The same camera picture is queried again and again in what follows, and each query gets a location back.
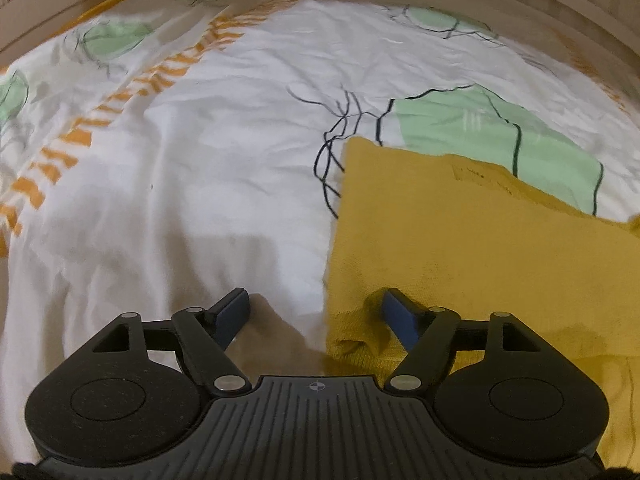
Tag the white orange patterned duvet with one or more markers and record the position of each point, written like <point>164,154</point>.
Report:
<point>162,152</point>

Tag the mustard yellow knit garment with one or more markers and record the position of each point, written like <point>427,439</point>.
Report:
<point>451,232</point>

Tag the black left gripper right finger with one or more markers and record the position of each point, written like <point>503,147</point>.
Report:
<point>426,335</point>

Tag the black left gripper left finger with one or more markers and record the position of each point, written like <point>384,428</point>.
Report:
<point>204,336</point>

